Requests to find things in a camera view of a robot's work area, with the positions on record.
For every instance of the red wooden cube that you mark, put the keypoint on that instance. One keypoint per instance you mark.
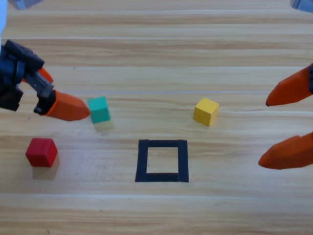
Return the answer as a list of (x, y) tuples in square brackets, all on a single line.
[(40, 153)]

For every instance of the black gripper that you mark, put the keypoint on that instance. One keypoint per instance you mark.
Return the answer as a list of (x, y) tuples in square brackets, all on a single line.
[(12, 63), (311, 80)]

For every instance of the green wooden cube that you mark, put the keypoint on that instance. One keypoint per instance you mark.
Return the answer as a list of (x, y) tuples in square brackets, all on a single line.
[(99, 111)]

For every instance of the black tape square outline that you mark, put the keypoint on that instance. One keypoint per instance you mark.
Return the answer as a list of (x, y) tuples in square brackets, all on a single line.
[(141, 161)]

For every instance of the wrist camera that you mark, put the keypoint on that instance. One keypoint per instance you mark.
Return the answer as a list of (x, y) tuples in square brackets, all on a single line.
[(302, 4)]

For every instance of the yellow wooden cube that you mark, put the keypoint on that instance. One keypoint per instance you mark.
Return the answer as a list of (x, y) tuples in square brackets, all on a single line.
[(205, 112)]

